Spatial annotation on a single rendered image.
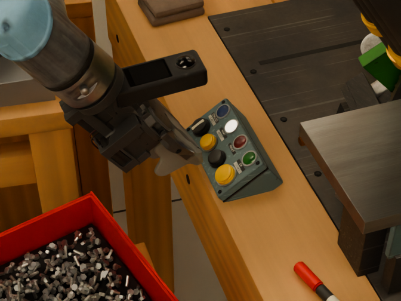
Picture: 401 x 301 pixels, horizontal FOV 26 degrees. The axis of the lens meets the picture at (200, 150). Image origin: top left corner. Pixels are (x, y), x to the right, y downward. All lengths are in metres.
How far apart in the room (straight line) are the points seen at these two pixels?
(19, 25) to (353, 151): 0.38
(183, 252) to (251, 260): 1.19
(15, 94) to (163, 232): 0.72
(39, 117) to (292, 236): 0.49
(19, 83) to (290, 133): 0.44
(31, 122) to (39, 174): 0.12
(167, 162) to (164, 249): 0.99
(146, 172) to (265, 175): 0.73
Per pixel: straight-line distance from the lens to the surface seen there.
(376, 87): 1.27
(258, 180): 1.19
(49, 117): 1.44
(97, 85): 0.98
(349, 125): 0.98
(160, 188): 1.93
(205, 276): 2.27
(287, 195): 1.21
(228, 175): 1.18
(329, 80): 1.41
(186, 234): 2.36
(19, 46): 0.93
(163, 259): 2.12
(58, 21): 0.95
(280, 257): 1.14
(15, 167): 1.54
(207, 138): 1.24
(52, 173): 1.53
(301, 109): 1.35
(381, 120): 0.99
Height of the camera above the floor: 1.77
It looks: 43 degrees down
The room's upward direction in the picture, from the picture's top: straight up
